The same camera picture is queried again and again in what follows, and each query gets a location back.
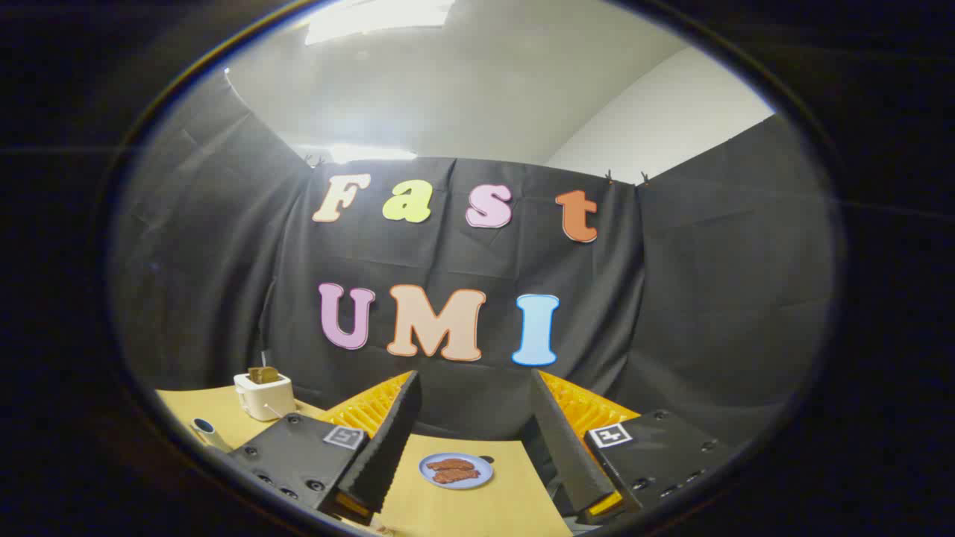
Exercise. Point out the brown meat slice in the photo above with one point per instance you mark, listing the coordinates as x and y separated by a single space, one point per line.
456 476
450 464

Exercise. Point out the brown toast slice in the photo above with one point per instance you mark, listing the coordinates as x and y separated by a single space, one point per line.
262 374

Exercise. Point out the wooden table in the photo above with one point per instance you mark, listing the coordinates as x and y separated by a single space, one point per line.
462 507

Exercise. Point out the black backdrop cloth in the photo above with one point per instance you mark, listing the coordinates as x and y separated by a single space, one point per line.
186 261

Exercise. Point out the blue plate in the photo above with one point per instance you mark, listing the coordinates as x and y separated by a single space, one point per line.
481 470

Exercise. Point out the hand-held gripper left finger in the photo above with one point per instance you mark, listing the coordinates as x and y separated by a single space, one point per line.
388 447

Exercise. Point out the white toaster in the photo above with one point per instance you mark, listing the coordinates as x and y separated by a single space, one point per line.
265 399

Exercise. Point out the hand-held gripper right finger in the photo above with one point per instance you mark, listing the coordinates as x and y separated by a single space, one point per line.
571 455

